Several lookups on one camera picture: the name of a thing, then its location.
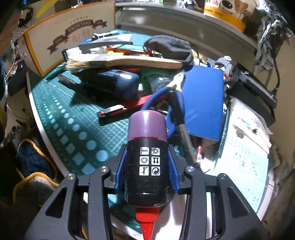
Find purple black red-tipped bottle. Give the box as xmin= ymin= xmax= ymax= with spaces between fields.
xmin=124 ymin=110 xmax=170 ymax=239

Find blue handled pliers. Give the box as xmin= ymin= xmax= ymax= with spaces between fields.
xmin=140 ymin=71 xmax=187 ymax=139

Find wooden handle paint brush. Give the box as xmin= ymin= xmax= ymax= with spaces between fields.
xmin=65 ymin=54 xmax=183 ymax=71

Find red black utility knife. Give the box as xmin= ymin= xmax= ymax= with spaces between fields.
xmin=98 ymin=93 xmax=168 ymax=120

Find green cutting mat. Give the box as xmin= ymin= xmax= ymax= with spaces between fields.
xmin=29 ymin=29 xmax=231 ymax=234

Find dark blue glossy case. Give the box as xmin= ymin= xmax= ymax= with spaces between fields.
xmin=81 ymin=68 xmax=140 ymax=100

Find blue notebook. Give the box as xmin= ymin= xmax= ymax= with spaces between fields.
xmin=181 ymin=66 xmax=223 ymax=141

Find black knit cloth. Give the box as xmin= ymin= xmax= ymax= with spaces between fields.
xmin=143 ymin=35 xmax=194 ymax=66

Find cardboard storage box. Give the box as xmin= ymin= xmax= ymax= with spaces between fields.
xmin=18 ymin=1 xmax=115 ymax=76

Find yellow white paper bucket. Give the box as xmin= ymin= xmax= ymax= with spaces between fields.
xmin=204 ymin=0 xmax=259 ymax=32

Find grey winged model kit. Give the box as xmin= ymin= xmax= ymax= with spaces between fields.
xmin=255 ymin=1 xmax=294 ymax=71

